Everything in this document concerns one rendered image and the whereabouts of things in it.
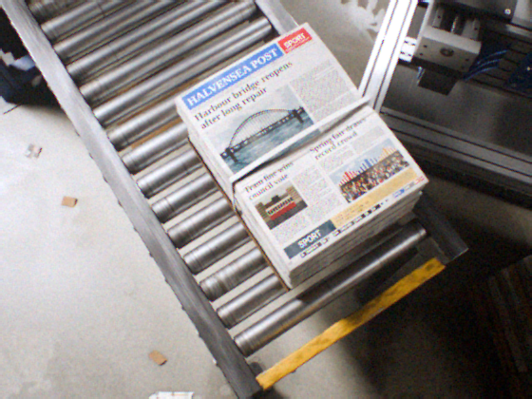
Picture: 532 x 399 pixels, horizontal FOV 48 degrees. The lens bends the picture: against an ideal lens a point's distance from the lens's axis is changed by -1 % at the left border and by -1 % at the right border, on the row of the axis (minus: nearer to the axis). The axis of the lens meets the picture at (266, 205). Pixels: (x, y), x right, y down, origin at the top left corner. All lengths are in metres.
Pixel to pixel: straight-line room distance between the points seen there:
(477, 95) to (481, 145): 0.19
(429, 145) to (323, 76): 0.93
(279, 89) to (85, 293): 1.22
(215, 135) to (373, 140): 0.27
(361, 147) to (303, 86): 0.15
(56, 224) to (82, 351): 0.44
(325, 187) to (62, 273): 1.29
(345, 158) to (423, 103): 1.05
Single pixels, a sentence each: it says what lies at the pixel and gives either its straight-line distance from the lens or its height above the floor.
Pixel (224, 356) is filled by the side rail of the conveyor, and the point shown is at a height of 0.80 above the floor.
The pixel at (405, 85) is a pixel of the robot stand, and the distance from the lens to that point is 2.07.
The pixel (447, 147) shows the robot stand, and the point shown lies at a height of 0.22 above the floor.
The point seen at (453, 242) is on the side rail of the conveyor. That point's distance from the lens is 1.27.
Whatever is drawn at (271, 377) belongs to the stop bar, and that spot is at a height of 0.82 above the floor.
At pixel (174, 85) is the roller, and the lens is 1.37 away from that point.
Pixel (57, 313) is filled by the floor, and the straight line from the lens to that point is 2.10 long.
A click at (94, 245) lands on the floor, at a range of 2.11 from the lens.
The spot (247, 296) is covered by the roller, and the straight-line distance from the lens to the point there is 1.19.
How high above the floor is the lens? 1.98
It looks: 73 degrees down
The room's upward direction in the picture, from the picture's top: 1 degrees clockwise
